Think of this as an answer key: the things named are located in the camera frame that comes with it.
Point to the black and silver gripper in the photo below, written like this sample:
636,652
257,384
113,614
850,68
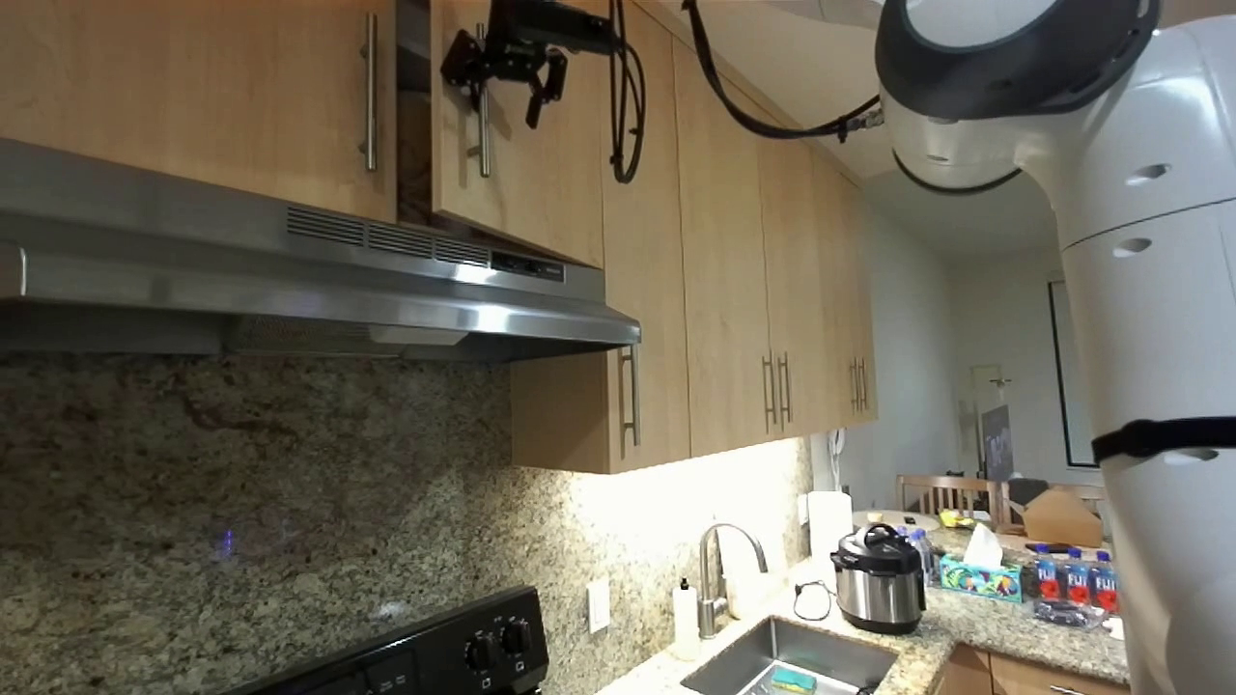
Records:
525,40

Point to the cabinet door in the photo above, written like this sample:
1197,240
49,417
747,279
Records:
286,99
530,182

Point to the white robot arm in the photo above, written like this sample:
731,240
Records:
1125,125

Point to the stainless steel range hood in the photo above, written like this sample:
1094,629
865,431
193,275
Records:
103,256

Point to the paper towel roll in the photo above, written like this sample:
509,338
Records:
832,517

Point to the white soap dispenser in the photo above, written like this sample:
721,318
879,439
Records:
686,614

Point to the chrome kitchen faucet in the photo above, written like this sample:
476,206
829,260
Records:
716,607

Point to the white projector screen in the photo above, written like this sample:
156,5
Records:
1066,378

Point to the wooden dining chair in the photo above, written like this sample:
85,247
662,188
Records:
953,490

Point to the black electric stove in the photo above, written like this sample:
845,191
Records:
490,646

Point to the silver pressure cooker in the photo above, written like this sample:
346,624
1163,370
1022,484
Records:
879,579

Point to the stainless steel sink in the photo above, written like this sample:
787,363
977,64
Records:
781,656

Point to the tissue box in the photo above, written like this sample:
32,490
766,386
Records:
977,567

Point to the water bottle pack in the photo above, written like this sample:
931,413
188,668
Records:
1061,588

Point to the tall wooden wall cabinets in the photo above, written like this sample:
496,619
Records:
738,260

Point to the white wall outlet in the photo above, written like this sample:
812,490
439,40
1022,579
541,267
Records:
596,607

